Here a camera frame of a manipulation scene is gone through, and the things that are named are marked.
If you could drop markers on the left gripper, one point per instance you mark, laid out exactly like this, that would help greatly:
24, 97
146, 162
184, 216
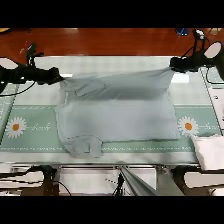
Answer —
50, 76

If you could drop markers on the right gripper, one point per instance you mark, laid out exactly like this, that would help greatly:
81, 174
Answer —
183, 64

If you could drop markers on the grey-blue T-shirt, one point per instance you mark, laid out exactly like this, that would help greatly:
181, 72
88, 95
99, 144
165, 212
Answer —
120, 116

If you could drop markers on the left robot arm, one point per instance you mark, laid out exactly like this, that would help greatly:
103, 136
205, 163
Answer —
16, 74

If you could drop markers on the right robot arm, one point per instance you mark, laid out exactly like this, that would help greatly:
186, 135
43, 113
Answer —
215, 56

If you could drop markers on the white garment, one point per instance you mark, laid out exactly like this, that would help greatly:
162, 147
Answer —
210, 153

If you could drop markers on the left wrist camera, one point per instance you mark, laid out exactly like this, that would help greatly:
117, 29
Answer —
31, 55

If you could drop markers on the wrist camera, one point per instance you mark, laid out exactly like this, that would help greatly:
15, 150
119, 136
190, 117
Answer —
31, 55
199, 40

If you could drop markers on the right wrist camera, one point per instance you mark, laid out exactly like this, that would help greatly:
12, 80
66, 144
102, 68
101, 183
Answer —
199, 40

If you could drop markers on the silver frame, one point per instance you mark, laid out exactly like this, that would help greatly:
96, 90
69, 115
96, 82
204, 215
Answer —
140, 185

